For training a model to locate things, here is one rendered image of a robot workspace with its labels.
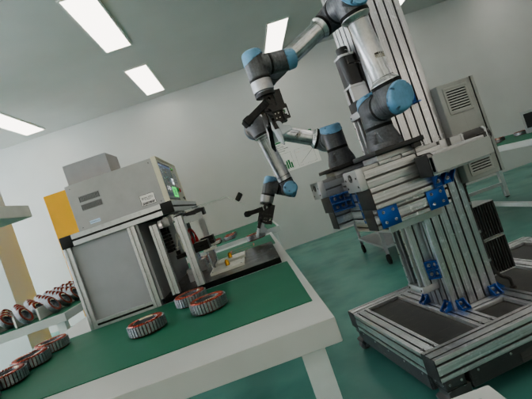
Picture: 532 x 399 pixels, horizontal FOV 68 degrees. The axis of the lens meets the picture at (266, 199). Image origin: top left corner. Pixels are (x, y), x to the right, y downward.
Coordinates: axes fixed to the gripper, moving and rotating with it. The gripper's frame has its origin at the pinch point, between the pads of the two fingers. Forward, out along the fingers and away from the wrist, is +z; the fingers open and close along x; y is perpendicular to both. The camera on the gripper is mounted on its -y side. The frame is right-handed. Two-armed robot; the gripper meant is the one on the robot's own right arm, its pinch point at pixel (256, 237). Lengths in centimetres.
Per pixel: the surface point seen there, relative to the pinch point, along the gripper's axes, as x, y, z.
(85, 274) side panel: -73, -63, 20
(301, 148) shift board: 480, 65, -132
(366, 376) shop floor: -29, 65, 56
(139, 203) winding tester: -60, -52, -10
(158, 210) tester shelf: -74, -40, -9
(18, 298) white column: 253, -254, 141
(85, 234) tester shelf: -74, -65, 5
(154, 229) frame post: -72, -41, -1
